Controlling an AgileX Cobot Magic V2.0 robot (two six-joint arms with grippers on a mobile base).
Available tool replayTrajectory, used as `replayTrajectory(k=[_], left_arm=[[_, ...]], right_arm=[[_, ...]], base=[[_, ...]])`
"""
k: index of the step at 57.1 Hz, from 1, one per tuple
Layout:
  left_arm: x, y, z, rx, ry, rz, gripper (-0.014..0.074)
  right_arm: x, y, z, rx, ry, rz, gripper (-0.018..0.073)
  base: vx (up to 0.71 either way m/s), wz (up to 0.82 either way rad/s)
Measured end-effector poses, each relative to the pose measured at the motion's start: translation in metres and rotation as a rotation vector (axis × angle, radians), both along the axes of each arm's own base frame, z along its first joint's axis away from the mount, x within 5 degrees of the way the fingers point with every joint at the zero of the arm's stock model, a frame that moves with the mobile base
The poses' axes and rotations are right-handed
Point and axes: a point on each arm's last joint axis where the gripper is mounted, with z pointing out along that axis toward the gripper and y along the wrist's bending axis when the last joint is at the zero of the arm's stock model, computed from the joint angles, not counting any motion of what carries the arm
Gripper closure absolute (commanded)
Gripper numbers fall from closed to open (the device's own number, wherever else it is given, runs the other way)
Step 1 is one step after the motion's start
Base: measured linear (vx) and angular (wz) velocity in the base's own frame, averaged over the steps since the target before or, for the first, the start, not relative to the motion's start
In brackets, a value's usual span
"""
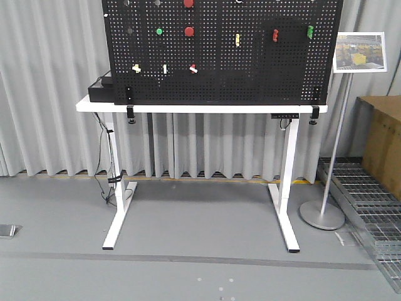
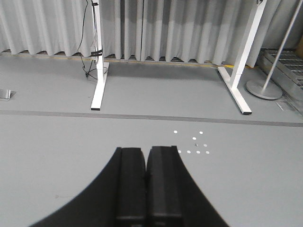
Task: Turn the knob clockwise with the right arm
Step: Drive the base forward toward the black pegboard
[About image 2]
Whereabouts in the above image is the grey round-base floor stand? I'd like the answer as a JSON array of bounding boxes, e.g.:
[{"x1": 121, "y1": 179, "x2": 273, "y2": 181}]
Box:
[{"x1": 246, "y1": 0, "x2": 303, "y2": 100}]

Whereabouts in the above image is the metal floor grate ramp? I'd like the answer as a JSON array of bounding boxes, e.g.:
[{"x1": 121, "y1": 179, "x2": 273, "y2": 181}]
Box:
[{"x1": 257, "y1": 50, "x2": 303, "y2": 114}]

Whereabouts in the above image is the white left table leg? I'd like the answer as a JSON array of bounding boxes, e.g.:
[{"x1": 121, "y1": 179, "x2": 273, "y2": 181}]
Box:
[{"x1": 91, "y1": 0, "x2": 109, "y2": 111}]

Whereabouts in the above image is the black hanging cable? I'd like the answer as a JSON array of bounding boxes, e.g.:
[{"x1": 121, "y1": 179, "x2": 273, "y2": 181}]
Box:
[{"x1": 77, "y1": 0, "x2": 98, "y2": 80}]

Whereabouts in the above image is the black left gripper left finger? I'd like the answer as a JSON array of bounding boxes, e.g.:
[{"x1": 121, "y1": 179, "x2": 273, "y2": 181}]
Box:
[{"x1": 33, "y1": 148, "x2": 146, "y2": 227}]

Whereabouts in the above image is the small metal floor block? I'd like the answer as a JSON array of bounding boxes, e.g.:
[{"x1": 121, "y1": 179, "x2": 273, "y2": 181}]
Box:
[{"x1": 0, "y1": 89, "x2": 16, "y2": 101}]

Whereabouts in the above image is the white right table leg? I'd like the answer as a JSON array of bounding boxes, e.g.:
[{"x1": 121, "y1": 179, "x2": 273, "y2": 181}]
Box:
[{"x1": 218, "y1": 0, "x2": 267, "y2": 115}]

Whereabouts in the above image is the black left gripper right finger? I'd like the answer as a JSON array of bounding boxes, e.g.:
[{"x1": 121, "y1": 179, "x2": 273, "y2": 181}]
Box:
[{"x1": 146, "y1": 146, "x2": 228, "y2": 227}]

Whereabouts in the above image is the grey pleated curtain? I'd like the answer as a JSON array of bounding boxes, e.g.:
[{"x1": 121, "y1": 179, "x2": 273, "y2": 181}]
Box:
[{"x1": 0, "y1": 0, "x2": 303, "y2": 68}]

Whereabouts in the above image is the white table leg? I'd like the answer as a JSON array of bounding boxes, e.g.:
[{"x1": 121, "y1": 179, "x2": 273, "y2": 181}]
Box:
[
  {"x1": 218, "y1": 0, "x2": 267, "y2": 115},
  {"x1": 91, "y1": 0, "x2": 109, "y2": 111}
]

